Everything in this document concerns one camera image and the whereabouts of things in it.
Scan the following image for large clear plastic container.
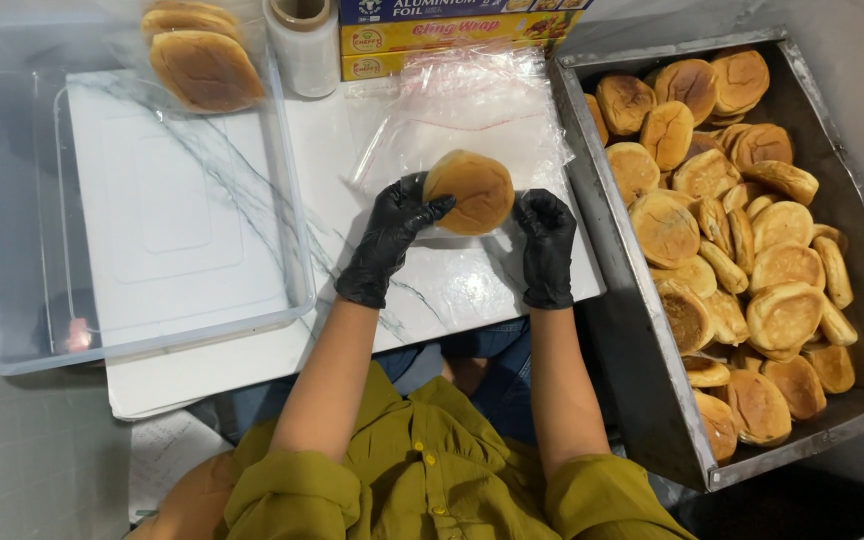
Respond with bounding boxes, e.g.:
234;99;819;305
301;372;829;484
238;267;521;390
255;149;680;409
0;11;318;376

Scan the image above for roll of clear wrap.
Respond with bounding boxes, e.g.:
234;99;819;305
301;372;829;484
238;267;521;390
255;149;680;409
263;0;342;99

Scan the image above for person's olive green shirt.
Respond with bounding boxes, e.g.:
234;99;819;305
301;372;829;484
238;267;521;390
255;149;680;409
222;360;697;540

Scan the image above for white marble-pattern board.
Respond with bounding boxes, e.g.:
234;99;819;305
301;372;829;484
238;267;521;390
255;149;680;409
64;67;607;421

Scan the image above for clear plastic bag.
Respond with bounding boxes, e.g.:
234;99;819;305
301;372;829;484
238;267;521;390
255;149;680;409
349;45;576;243

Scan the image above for bagged pack of buns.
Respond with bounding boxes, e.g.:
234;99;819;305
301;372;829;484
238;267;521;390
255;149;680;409
105;0;274;117

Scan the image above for yellow wrap box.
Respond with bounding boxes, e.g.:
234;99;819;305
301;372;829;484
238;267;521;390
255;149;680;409
340;39;564;82
339;10;583;58

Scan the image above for pile of baked buns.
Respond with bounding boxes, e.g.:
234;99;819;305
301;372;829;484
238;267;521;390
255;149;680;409
584;46;859;463

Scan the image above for blue foil box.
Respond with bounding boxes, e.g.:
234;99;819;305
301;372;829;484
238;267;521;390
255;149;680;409
338;0;595;27

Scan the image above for person's left hand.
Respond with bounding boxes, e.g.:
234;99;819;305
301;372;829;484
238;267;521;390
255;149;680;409
334;172;457;310

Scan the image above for person's blue jeans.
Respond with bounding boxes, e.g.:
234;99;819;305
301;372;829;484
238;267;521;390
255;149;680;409
231;316;542;445

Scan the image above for white paper sheet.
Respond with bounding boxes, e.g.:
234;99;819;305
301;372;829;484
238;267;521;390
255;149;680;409
128;410;235;523

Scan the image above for metal baking tray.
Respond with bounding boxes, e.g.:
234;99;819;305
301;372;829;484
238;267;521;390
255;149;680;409
548;26;864;494

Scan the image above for round brown bun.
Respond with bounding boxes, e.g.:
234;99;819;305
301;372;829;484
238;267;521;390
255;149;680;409
422;148;516;237

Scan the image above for person's right hand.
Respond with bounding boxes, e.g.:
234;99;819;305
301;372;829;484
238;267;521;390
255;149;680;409
513;187;578;311

